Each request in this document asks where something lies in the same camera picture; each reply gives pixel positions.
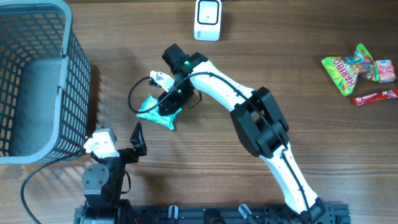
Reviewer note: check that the white barcode scanner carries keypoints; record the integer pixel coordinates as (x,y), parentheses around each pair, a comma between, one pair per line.
(207,23)

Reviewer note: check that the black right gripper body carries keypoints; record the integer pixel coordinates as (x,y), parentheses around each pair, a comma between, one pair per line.
(175,96)

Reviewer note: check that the red Nescafe stick sachet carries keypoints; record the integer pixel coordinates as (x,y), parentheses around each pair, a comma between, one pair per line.
(384,95)

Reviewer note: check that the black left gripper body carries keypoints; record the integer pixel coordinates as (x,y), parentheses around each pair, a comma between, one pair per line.
(127,155)

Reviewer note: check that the red small candy packet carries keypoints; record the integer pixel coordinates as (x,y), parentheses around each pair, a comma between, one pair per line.
(385,70)

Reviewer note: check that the Haribo gummy bag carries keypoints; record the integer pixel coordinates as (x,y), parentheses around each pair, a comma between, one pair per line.
(345,70)

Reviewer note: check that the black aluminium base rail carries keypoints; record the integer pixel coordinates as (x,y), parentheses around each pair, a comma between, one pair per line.
(267,214)

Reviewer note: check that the grey plastic shopping basket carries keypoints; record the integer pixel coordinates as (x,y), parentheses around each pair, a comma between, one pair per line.
(45,83)

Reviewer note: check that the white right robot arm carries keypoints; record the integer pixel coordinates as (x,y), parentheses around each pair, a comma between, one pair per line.
(258,121)

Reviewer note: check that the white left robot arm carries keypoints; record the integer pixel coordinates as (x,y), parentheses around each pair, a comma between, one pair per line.
(103,181)

